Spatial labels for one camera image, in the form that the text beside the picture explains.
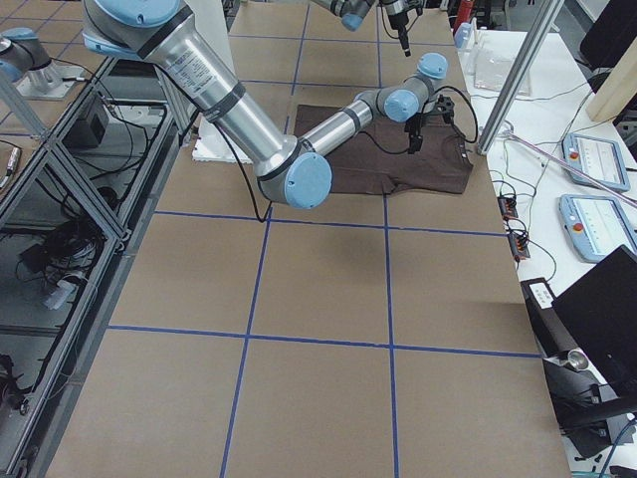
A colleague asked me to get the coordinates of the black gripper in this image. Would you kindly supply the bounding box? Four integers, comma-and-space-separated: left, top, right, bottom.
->
383, 0, 423, 57
404, 97, 455, 154

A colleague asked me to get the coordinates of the dark brown t-shirt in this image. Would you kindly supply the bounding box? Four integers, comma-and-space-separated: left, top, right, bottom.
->
325, 118, 473, 195

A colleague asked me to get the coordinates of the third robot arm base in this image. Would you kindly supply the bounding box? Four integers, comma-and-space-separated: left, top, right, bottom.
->
1, 27, 85, 101

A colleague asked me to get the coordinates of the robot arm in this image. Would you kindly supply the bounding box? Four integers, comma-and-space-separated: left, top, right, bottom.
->
83, 1, 448, 209
313, 0, 426, 57

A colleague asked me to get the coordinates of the red cylinder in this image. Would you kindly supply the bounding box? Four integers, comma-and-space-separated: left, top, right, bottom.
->
457, 0, 474, 25

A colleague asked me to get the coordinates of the clear plastic bag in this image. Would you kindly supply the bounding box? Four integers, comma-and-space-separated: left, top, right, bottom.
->
465, 42, 519, 92

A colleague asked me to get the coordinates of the small orange circuit board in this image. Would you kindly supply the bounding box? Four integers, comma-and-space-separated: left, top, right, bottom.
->
497, 195, 519, 221

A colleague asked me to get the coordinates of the reacher grabber stick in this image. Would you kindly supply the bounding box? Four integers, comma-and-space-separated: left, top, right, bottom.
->
500, 127, 636, 208

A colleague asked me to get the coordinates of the far blue teach pendant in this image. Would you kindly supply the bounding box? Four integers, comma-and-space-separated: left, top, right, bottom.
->
562, 133, 630, 192

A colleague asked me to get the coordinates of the blue teach pendant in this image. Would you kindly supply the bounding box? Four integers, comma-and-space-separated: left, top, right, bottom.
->
562, 133, 630, 192
558, 194, 636, 264

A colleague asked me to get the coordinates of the near blue teach pendant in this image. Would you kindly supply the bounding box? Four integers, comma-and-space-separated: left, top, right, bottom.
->
558, 194, 636, 264

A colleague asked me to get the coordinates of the black box with label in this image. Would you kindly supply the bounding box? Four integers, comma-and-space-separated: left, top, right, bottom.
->
521, 278, 581, 358

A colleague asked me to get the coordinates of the black monitor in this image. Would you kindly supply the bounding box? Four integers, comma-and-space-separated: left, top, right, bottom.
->
552, 246, 636, 396

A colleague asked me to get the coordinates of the metal cup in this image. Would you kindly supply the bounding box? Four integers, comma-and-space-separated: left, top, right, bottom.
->
559, 349, 590, 372

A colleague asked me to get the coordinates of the aluminium frame post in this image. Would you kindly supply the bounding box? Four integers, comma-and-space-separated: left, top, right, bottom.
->
477, 0, 564, 155

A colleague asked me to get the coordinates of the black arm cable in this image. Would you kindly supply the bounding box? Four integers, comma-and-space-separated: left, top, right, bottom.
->
218, 85, 480, 223

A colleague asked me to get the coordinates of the white camera pillar base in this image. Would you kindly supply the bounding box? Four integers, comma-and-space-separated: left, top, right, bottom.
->
175, 1, 277, 177

